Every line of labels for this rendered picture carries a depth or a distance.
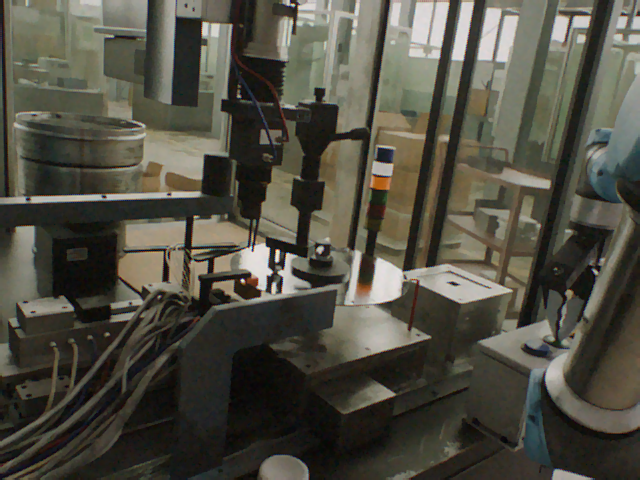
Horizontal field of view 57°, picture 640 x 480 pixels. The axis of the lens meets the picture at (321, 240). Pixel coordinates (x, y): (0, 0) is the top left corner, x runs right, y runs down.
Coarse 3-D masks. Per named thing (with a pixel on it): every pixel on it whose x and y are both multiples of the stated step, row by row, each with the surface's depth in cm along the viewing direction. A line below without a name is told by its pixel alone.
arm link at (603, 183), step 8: (600, 152) 86; (592, 160) 87; (600, 160) 82; (592, 168) 85; (600, 168) 81; (592, 176) 84; (600, 176) 81; (608, 176) 80; (592, 184) 85; (600, 184) 81; (608, 184) 81; (600, 192) 82; (608, 192) 81; (616, 200) 81
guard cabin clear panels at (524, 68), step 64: (64, 0) 164; (320, 0) 171; (448, 0) 136; (512, 0) 124; (576, 0) 113; (64, 64) 169; (320, 64) 173; (384, 64) 153; (448, 64) 138; (512, 64) 125; (576, 64) 114; (192, 128) 200; (384, 128) 155; (448, 128) 139; (512, 128) 126; (448, 192) 141; (512, 192) 127; (384, 256) 159; (448, 256) 142; (512, 256) 129; (512, 320) 130
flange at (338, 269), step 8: (312, 256) 107; (296, 264) 106; (304, 264) 106; (312, 264) 106; (320, 264) 105; (328, 264) 106; (336, 264) 108; (344, 264) 109; (296, 272) 104; (304, 272) 103; (312, 272) 103; (320, 272) 103; (328, 272) 104; (336, 272) 104; (344, 272) 105
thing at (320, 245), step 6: (318, 240) 107; (324, 240) 107; (330, 240) 111; (318, 246) 105; (324, 246) 105; (330, 246) 106; (318, 252) 102; (324, 252) 105; (330, 252) 107; (342, 252) 106; (324, 258) 106
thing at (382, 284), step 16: (240, 256) 110; (256, 256) 110; (288, 256) 113; (336, 256) 117; (352, 256) 118; (368, 256) 120; (256, 272) 102; (272, 272) 103; (288, 272) 104; (352, 272) 108; (368, 272) 110; (384, 272) 111; (400, 272) 112; (272, 288) 95; (288, 288) 96; (304, 288) 97; (352, 288) 100; (368, 288) 101; (384, 288) 102; (400, 288) 103; (336, 304) 92; (352, 304) 93; (368, 304) 94
